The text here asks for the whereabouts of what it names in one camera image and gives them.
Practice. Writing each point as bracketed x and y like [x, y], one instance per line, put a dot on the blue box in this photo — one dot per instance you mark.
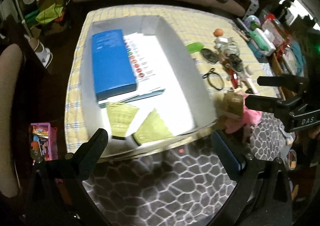
[112, 66]

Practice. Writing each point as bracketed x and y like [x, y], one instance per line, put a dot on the pink cloth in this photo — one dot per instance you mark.
[247, 118]

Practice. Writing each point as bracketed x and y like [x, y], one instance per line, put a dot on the black round brush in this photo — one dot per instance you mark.
[209, 56]

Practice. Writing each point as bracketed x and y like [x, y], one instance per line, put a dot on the white stand with cardboard roll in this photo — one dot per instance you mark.
[41, 52]

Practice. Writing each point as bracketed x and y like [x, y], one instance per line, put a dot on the yellow checked cloth desktop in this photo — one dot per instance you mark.
[175, 18]

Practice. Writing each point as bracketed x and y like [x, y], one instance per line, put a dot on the green packet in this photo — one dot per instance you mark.
[260, 37]

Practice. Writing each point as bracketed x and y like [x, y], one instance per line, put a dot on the grey patterned rug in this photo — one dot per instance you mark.
[162, 191]

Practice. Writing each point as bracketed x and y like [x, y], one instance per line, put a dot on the purple plastic container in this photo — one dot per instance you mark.
[251, 19]

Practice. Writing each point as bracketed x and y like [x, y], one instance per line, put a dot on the red small item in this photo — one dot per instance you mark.
[233, 77]

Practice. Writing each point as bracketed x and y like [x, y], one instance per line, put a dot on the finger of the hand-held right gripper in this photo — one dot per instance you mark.
[262, 104]
[275, 81]

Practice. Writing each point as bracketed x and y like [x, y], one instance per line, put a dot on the pink toy box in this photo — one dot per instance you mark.
[41, 138]

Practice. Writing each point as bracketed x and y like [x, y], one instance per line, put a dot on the green bag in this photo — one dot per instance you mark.
[50, 13]

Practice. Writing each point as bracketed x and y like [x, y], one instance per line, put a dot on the brown paper box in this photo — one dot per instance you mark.
[233, 102]

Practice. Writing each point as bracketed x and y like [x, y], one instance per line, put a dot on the green plastic item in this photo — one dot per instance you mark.
[195, 47]

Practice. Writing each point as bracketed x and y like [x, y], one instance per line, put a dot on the yellow shuttlecock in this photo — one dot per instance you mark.
[152, 128]
[120, 118]

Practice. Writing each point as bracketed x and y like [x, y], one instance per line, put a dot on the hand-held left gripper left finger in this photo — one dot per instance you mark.
[98, 141]

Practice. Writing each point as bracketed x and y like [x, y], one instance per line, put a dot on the white bottle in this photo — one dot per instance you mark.
[247, 71]

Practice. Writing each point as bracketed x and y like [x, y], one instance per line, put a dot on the tape roll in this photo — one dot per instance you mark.
[292, 159]

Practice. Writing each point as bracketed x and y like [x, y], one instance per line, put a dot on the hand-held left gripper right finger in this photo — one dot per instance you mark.
[227, 156]

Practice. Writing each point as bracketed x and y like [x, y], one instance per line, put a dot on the white cardboard box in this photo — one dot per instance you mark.
[175, 78]

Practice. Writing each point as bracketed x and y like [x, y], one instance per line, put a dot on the orange ball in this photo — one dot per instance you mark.
[218, 32]

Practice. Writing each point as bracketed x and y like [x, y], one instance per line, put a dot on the white and grey toy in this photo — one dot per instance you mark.
[225, 44]

